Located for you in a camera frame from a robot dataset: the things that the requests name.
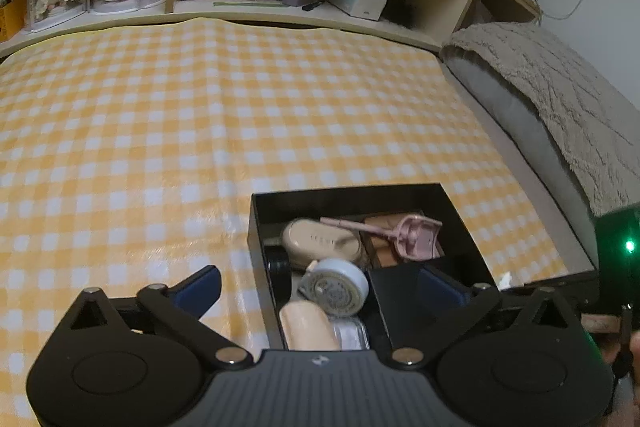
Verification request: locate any yellow orange box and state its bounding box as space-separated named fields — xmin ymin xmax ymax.
xmin=0 ymin=0 xmax=27 ymax=42

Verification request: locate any round white patterned tin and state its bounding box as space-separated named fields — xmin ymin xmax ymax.
xmin=298 ymin=258 xmax=369 ymax=317

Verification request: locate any black round small case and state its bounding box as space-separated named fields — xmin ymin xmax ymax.
xmin=265 ymin=245 xmax=292 ymax=308

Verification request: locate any black pen on shelf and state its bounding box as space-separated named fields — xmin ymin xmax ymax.
xmin=302 ymin=0 xmax=326 ymax=12

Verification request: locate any grey fluffy blanket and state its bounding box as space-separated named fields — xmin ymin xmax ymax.
xmin=442 ymin=22 xmax=639 ymax=216

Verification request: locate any large black storage box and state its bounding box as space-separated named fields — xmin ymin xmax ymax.
xmin=247 ymin=183 xmax=496 ymax=351

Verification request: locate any pink small tool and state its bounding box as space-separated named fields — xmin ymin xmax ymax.
xmin=320 ymin=215 xmax=442 ymax=261

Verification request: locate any small black rectangular box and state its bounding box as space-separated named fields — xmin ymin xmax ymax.
xmin=369 ymin=261 xmax=471 ymax=349

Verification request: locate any clear plastic wrapper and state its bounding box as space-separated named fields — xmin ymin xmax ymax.
xmin=496 ymin=271 xmax=520 ymax=291

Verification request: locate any clear plastic small case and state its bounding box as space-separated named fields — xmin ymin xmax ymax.
xmin=329 ymin=317 xmax=370 ymax=351

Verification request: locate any oval wooden piece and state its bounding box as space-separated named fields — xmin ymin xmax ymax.
xmin=279 ymin=300 xmax=341 ymax=351

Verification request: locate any grey cushion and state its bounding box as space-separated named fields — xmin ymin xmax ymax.
xmin=439 ymin=46 xmax=598 ymax=272

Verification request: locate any yellow checkered table cloth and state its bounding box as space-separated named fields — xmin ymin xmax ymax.
xmin=1 ymin=18 xmax=590 ymax=426

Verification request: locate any beige earbuds case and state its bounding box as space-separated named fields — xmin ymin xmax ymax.
xmin=281 ymin=219 xmax=364 ymax=271

